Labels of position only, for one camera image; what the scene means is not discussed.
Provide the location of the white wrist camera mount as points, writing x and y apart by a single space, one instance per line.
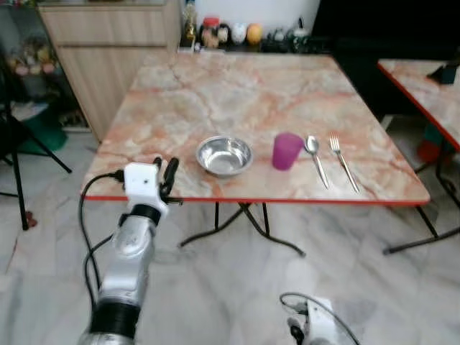
140 183
320 323

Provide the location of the orange egg ornament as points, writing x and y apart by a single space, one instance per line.
254 33

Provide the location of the black metal table legs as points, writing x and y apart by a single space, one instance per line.
248 215
447 180

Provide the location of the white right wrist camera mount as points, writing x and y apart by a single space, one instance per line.
320 323

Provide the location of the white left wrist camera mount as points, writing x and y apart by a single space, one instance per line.
140 183

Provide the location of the white egg ornament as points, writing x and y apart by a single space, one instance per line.
238 33

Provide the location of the red plastic stool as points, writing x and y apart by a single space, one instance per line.
429 152

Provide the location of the glass shelf with ornaments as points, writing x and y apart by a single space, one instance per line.
29 61

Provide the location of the small black device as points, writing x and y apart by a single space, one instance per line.
445 73

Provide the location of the red lid jar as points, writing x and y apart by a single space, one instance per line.
210 32

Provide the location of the metal spoon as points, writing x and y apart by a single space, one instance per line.
312 145

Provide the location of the small gold figurine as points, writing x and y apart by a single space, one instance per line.
189 25

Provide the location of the green plastic basin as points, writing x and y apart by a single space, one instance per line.
47 136

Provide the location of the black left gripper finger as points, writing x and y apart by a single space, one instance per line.
172 172
157 163

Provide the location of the metal fork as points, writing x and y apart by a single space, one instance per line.
343 164

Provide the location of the stainless steel bowl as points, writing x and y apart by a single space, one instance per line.
224 156

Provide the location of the light wooden cabinet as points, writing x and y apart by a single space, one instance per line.
108 57

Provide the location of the black folding chair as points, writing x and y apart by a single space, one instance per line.
16 144

